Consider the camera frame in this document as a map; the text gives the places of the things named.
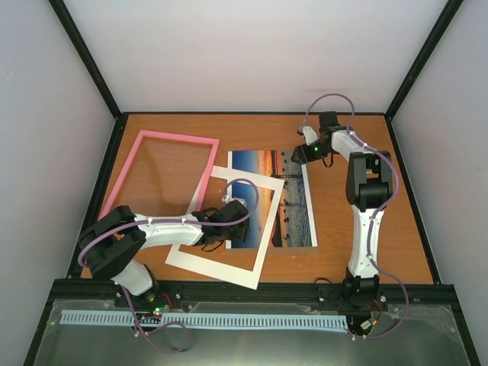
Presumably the white mat board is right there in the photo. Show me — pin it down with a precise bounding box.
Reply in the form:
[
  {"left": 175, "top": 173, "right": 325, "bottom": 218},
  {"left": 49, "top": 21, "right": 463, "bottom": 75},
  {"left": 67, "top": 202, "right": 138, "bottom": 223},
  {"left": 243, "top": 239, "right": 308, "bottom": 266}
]
[{"left": 165, "top": 165, "right": 284, "bottom": 290}]

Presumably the pink photo frame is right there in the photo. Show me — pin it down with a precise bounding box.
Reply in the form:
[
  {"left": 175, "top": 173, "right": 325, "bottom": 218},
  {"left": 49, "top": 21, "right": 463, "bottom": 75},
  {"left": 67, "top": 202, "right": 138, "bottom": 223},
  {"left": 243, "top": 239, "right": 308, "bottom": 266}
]
[{"left": 99, "top": 130, "right": 220, "bottom": 218}]

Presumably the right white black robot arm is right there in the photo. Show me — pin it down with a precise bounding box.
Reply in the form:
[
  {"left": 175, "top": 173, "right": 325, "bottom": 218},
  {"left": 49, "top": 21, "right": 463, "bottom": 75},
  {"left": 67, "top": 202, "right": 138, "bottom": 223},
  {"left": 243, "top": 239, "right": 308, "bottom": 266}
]
[{"left": 291, "top": 111, "right": 393, "bottom": 308}]

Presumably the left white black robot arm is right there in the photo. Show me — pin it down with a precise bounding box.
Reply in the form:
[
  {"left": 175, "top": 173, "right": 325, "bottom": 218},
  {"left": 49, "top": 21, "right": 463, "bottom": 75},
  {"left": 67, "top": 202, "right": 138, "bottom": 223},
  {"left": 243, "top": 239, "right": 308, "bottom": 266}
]
[{"left": 78, "top": 200, "right": 253, "bottom": 307}]

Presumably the grey metal front plate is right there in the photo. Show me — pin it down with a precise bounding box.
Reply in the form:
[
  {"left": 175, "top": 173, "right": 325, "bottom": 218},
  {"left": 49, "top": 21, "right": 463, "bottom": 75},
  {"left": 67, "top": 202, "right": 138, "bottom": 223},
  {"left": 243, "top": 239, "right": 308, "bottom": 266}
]
[{"left": 34, "top": 300, "right": 470, "bottom": 365}]

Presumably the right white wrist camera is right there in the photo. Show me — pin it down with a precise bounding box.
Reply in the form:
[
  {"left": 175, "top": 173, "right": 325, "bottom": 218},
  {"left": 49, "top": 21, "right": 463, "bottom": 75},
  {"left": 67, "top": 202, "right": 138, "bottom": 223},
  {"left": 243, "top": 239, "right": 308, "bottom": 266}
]
[{"left": 297, "top": 125, "right": 318, "bottom": 146}]

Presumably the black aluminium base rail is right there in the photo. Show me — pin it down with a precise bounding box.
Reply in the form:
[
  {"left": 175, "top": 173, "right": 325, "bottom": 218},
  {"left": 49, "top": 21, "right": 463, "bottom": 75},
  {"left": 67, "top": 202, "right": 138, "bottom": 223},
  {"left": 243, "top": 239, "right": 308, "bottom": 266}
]
[{"left": 53, "top": 278, "right": 457, "bottom": 316}]

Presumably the black cage frame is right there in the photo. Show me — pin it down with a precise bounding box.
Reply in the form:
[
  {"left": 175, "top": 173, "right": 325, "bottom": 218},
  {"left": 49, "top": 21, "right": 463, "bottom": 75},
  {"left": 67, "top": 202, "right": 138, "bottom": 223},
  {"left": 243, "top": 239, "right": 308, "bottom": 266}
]
[{"left": 22, "top": 0, "right": 483, "bottom": 366}]

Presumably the light blue cable duct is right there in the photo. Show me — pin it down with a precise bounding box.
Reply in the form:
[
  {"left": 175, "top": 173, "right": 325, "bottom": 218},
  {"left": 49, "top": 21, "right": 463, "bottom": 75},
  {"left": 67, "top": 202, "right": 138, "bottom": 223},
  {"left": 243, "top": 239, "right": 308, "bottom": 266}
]
[{"left": 59, "top": 310, "right": 348, "bottom": 332}]

